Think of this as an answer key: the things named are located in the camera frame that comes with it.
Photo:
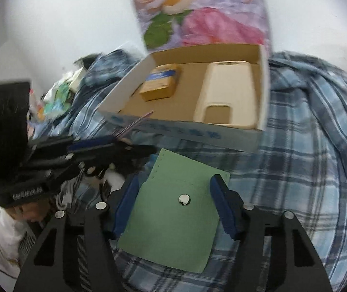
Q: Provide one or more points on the rose flower painting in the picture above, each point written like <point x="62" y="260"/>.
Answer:
<point x="167" y="24"/>

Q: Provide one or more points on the white plush hair ornament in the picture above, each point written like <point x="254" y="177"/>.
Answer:
<point x="112" y="181"/>

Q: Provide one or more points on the pile of small boxes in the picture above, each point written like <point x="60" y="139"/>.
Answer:
<point x="58" y="99"/>

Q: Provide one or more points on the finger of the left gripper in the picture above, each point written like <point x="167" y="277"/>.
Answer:
<point x="125" y="158"/>
<point x="79" y="142"/>

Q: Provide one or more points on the beige phone case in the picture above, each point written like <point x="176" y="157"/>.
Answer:
<point x="228" y="96"/>

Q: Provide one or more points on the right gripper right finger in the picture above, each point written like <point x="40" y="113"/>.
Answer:
<point x="294" y="263"/>

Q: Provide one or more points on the striped grey towel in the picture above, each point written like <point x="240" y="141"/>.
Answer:
<point x="15" y="241"/>

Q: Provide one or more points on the white cardboard box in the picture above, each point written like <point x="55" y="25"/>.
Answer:
<point x="173" y="116"/>

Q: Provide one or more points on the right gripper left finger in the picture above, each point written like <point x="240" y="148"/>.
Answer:
<point x="52" y="264"/>

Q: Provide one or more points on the gold cigarette pack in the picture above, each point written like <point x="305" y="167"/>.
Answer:
<point x="161" y="83"/>

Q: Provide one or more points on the black clip with pink strap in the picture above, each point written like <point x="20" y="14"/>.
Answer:
<point x="121" y="133"/>

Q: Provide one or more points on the blue plaid shirt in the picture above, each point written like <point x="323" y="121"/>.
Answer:
<point x="300" y="165"/>

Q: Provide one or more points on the person's left hand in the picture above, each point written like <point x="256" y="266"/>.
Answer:
<point x="34" y="211"/>

